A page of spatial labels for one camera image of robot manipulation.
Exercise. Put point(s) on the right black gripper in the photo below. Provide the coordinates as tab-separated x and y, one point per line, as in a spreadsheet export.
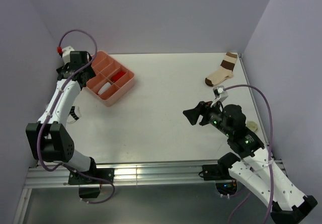
204	107

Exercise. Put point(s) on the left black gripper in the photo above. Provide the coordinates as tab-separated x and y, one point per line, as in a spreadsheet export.
64	67

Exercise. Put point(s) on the white sock with black stripes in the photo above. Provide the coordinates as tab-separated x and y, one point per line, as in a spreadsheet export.
104	88

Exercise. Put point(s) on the beige reindeer sock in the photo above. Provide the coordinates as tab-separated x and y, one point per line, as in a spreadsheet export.
117	76

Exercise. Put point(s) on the black white striped ankle sock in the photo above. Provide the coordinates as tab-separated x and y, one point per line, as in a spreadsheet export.
74	115

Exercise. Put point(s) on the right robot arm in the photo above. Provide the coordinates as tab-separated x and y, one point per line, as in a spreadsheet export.
248	163

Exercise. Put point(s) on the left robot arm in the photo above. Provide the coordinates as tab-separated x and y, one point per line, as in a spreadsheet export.
48	138

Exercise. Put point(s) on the pink compartment organizer tray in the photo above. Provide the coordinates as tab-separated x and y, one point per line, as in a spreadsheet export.
106	66

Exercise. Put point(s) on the cream brown striped sock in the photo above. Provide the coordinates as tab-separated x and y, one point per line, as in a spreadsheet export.
224	71

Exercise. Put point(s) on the pale green ankle sock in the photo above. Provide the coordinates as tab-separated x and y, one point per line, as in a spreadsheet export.
252	126

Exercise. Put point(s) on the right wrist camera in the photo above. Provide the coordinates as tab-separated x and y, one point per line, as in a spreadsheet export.
220	95

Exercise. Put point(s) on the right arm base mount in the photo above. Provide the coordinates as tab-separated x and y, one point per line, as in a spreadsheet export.
225	185

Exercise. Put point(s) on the aluminium table front rail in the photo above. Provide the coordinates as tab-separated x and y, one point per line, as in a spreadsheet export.
132	174

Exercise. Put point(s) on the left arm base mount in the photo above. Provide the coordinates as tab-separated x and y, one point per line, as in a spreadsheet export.
90	187

